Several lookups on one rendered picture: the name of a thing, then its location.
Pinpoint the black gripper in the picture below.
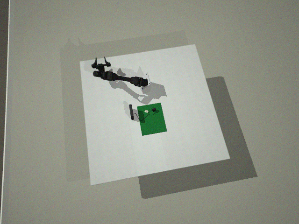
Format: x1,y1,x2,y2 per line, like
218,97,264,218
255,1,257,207
92,57,111,72

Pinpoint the green circuit board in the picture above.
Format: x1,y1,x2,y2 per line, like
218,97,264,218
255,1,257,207
137,103,167,136

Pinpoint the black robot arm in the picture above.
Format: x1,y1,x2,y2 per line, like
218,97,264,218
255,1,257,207
93,63,148,87

